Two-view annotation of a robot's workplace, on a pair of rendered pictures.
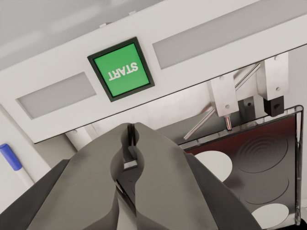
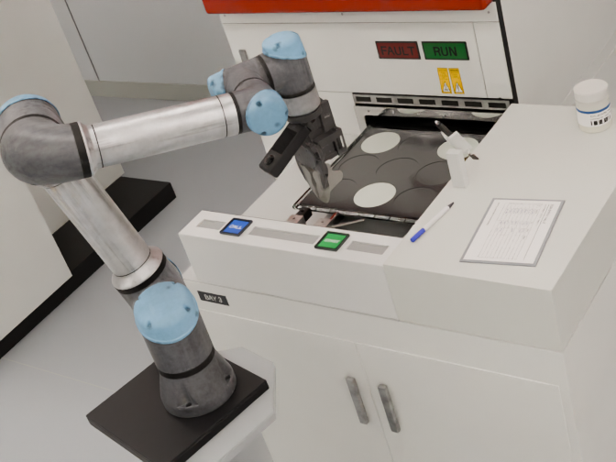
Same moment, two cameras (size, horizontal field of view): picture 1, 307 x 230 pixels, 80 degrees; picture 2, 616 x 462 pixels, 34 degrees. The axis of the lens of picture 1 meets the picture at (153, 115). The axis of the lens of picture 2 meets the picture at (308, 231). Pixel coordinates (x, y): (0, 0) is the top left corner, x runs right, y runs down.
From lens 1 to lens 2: 198 cm
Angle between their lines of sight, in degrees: 47
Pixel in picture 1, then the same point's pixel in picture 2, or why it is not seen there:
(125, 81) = (335, 237)
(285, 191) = (350, 158)
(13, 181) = (440, 227)
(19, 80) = (369, 258)
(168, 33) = (304, 244)
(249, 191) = (369, 169)
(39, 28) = not seen: outside the picture
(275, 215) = (374, 141)
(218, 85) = not seen: hidden behind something
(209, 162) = (367, 199)
